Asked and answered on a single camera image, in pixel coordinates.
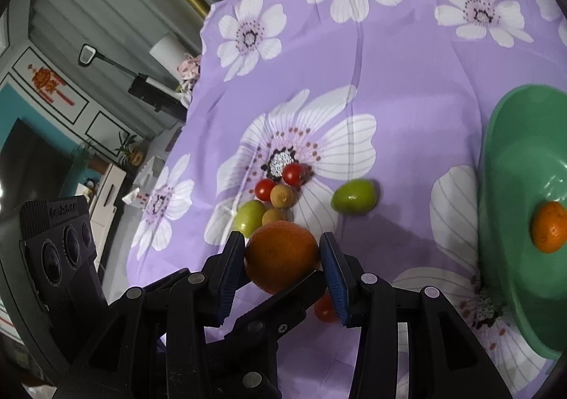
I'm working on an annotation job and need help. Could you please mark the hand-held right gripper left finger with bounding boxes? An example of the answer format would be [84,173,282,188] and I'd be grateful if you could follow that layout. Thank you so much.
[57,231,246,399]

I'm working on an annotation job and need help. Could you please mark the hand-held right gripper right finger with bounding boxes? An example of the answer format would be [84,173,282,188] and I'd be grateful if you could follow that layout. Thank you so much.
[319,232,515,399]

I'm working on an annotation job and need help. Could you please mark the large orange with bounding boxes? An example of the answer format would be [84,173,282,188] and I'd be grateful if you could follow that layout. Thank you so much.
[245,222,320,294]

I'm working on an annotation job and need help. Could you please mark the yellowish green fruit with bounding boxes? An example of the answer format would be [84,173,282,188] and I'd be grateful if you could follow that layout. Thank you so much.
[233,200,268,237]

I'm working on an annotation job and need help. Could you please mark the round green fruit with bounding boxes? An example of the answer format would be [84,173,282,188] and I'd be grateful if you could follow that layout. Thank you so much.
[330,179,380,216]

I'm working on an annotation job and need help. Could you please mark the green bowl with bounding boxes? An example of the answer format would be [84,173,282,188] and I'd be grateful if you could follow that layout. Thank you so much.
[476,84,567,361]

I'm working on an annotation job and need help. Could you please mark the small orange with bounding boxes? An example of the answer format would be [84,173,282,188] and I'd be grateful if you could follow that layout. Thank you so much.
[532,201,567,254]

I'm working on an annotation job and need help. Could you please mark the black holder on arm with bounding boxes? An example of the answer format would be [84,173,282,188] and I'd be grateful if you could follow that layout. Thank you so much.
[79,44,134,76]

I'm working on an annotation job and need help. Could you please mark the cherry tomato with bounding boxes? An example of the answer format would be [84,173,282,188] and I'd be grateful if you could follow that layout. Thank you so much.
[314,293,339,324]
[282,164,305,187]
[254,179,277,201]

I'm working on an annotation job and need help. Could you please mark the small brown fruit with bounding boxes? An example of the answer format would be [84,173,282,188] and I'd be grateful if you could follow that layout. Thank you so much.
[270,184,295,209]
[262,208,288,227]

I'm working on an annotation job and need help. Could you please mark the white cabinet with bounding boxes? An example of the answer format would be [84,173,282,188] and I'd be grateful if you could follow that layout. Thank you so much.
[86,163,128,244]

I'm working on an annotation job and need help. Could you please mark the black television screen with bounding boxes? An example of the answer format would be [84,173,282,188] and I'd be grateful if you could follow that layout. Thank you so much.
[0,117,74,216]

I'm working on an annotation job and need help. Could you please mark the small potted plant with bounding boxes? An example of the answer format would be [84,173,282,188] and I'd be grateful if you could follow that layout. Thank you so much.
[114,133,145,167]

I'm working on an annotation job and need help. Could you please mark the black device on stand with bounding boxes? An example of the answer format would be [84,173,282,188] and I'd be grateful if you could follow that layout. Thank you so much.
[128,72,187,116]

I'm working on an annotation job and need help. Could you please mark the pink artificial flowers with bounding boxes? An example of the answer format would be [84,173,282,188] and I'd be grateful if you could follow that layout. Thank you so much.
[176,54,202,92]

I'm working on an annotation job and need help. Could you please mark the purple floral cloth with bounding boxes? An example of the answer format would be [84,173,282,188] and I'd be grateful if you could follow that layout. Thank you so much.
[126,0,567,399]

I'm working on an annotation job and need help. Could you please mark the red knot wall decoration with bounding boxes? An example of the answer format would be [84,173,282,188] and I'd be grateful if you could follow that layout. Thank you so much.
[27,64,76,107]

